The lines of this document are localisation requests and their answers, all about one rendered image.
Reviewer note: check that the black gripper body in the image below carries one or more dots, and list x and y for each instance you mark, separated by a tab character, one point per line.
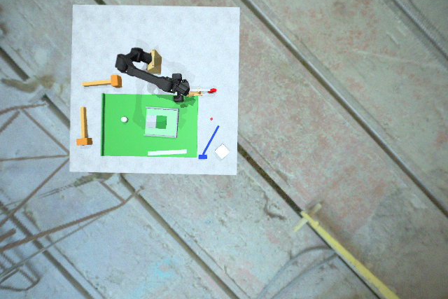
179	97

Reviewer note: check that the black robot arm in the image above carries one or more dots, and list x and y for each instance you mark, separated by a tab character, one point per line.
124	64

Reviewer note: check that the green flat mat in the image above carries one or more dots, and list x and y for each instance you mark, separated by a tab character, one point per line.
128	139

